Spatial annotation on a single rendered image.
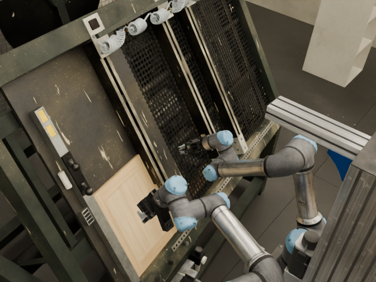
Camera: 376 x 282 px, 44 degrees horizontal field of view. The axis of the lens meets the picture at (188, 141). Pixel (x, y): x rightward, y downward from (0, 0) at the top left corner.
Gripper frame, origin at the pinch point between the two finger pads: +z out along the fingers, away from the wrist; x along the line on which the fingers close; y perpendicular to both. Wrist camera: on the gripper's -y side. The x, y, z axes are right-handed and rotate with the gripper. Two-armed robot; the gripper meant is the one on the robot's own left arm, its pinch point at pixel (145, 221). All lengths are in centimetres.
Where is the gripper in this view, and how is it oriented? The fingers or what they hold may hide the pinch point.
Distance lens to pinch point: 196.6
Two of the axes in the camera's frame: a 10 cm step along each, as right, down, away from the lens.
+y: -6.4, -7.6, 1.0
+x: -6.2, 4.4, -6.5
